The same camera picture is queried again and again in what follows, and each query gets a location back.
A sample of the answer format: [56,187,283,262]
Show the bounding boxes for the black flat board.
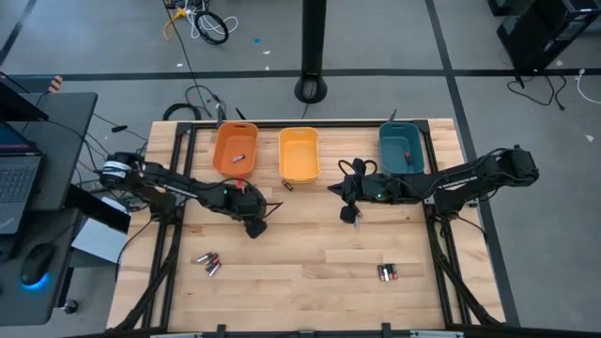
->
[65,183,132,235]

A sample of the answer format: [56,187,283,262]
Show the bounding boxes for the black floor cable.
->
[505,72,568,113]
[184,84,227,124]

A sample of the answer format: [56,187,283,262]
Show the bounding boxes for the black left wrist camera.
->
[229,190,262,215]

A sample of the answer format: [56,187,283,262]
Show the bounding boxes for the black coiled cable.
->
[193,9,230,46]

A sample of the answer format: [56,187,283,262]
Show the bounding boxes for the black computer mouse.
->
[18,242,56,288]

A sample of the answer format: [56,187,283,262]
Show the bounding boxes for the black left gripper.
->
[223,180,285,240]

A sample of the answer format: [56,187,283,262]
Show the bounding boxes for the teal plastic bin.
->
[378,121,426,177]

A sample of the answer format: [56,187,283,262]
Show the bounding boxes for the black aluminium table frame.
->
[108,118,507,338]

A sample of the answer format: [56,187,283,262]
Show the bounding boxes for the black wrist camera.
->
[229,190,262,215]
[351,180,377,203]

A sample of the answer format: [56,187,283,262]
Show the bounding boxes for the black pole stand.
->
[293,0,329,105]

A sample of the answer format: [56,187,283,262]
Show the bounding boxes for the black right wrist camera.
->
[351,180,377,203]

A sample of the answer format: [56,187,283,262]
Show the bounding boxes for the white floor cable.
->
[185,0,239,41]
[575,68,601,105]

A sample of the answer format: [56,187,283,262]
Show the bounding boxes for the black computer tower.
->
[487,0,601,74]

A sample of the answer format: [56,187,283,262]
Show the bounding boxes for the orange plastic bin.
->
[212,121,260,178]

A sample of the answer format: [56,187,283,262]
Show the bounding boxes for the dark tilted monitor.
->
[0,70,51,123]

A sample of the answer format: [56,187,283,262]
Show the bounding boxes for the grey flat box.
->
[69,217,131,265]

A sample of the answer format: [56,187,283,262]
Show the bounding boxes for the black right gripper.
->
[327,159,378,224]

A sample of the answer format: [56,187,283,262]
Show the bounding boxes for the black looped cable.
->
[162,101,203,122]

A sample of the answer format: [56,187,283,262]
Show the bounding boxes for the black laptop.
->
[0,120,47,237]

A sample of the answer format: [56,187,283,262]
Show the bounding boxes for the black office desk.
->
[0,91,99,328]

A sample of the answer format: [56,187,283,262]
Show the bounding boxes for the yellow plastic bin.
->
[277,126,322,185]

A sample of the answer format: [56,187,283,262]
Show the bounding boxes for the yellow floor cable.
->
[162,7,189,42]

